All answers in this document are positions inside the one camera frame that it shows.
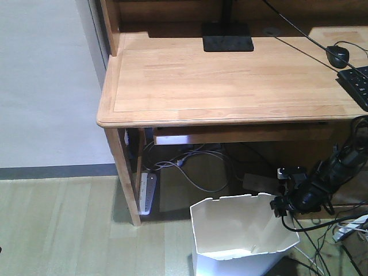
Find black monitor stand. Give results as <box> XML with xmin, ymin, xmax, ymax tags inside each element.
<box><xmin>201</xmin><ymin>1</ymin><xmax>254</xmax><ymax>52</ymax></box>

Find white floor power strip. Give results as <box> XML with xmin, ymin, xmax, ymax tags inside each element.
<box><xmin>243</xmin><ymin>173</ymin><xmax>279</xmax><ymax>194</ymax></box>

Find white plastic trash bin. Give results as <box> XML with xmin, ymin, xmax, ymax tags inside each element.
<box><xmin>190</xmin><ymin>193</ymin><xmax>300</xmax><ymax>275</ymax></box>

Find tangled floor cables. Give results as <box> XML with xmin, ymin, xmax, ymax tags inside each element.
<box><xmin>283</xmin><ymin>212</ymin><xmax>368</xmax><ymax>276</ymax></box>

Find white upright power strip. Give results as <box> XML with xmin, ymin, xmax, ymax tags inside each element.
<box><xmin>139</xmin><ymin>172</ymin><xmax>157</xmax><ymax>216</ymax></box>

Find black cable across desk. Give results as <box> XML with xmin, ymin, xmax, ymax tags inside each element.
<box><xmin>260</xmin><ymin>0</ymin><xmax>368</xmax><ymax>78</ymax></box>

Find wooden desk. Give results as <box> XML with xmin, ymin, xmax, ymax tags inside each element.
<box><xmin>97</xmin><ymin>1</ymin><xmax>367</xmax><ymax>225</ymax></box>

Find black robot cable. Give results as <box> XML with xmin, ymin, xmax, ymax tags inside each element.
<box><xmin>280</xmin><ymin>214</ymin><xmax>368</xmax><ymax>233</ymax></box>

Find grey cable under desk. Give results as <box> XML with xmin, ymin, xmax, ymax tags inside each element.
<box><xmin>143</xmin><ymin>141</ymin><xmax>234</xmax><ymax>193</ymax></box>

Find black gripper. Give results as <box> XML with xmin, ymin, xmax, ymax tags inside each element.
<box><xmin>270</xmin><ymin>173</ymin><xmax>334</xmax><ymax>217</ymax></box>

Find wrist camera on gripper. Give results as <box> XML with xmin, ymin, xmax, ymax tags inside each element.
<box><xmin>277</xmin><ymin>166</ymin><xmax>306</xmax><ymax>180</ymax></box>

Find black keyboard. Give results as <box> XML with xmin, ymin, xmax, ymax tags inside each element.
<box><xmin>337</xmin><ymin>66</ymin><xmax>367</xmax><ymax>111</ymax></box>

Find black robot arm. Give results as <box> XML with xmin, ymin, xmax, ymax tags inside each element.
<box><xmin>270</xmin><ymin>116</ymin><xmax>367</xmax><ymax>217</ymax></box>

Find black computer mouse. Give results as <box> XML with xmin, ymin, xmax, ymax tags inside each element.
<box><xmin>326</xmin><ymin>45</ymin><xmax>350</xmax><ymax>69</ymax></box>

